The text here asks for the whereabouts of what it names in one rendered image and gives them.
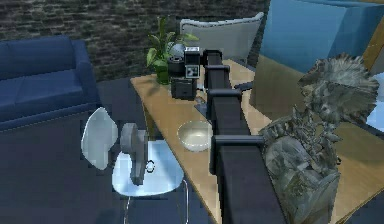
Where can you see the wooden table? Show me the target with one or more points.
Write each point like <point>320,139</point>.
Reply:
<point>173,110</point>

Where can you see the grey disc shaped object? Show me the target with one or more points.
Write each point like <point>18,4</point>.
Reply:
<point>135,150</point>

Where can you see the green house plant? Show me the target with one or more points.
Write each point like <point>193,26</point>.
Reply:
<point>161,56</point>

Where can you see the dark flat object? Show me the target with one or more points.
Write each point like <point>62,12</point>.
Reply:
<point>245,86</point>

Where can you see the blue sofa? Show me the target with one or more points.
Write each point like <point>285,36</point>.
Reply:
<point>40,80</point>

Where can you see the grey armchair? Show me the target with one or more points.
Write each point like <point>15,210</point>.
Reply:
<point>226,36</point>

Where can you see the white bowl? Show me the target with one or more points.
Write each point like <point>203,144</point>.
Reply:
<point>195,135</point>

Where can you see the grey ball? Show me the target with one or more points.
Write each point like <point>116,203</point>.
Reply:
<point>178,49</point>

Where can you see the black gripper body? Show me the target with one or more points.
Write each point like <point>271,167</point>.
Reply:
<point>183,88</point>

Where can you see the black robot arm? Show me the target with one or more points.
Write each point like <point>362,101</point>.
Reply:
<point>233,166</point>

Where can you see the grey spiky house plant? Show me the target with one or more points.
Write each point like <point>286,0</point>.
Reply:
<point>320,140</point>

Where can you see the white chair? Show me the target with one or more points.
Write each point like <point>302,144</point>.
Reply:
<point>100,136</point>

